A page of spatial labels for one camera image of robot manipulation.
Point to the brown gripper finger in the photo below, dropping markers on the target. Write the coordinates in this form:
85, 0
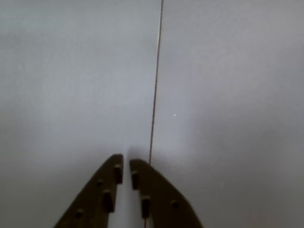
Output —
92, 194
164, 190

